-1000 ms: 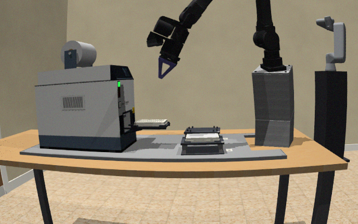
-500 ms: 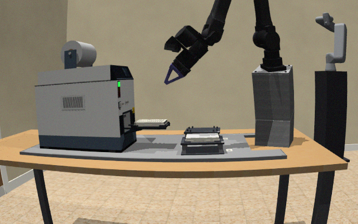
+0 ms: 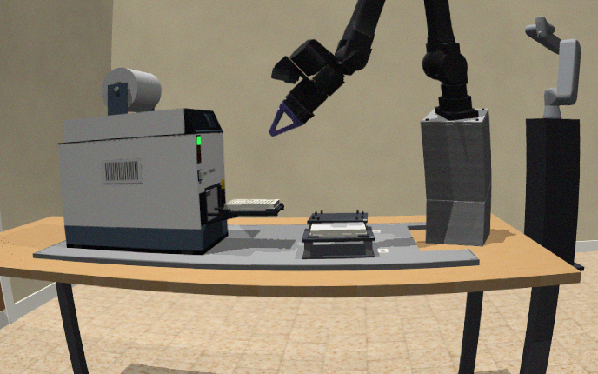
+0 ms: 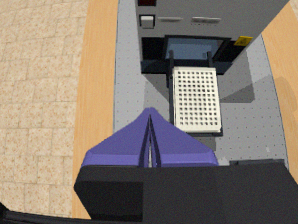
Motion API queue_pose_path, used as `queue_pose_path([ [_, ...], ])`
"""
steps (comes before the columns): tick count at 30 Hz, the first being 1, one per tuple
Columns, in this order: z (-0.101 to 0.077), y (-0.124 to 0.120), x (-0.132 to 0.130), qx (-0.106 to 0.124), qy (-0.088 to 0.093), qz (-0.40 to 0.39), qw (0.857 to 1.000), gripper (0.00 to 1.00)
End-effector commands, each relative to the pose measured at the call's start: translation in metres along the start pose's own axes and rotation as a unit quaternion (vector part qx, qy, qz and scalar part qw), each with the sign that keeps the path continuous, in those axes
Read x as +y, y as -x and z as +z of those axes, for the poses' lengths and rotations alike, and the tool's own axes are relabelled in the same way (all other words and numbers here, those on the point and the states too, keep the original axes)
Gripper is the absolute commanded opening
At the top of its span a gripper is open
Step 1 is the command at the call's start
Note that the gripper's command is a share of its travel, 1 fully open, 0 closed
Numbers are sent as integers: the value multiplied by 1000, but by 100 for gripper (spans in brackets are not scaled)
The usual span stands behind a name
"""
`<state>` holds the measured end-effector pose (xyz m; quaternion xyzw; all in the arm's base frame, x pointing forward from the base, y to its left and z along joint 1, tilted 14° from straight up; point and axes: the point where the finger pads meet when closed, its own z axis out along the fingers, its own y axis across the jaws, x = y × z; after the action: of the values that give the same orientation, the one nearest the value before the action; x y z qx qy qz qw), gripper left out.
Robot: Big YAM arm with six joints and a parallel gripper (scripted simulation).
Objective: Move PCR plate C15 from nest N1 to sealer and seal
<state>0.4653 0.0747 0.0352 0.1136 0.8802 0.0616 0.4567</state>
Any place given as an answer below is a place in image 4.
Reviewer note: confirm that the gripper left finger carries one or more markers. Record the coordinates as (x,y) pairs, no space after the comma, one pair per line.
(128,146)

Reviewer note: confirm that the white well plate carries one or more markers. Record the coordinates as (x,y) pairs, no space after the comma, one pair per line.
(184,102)

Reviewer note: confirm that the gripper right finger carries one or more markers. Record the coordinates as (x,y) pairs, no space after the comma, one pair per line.
(174,147)

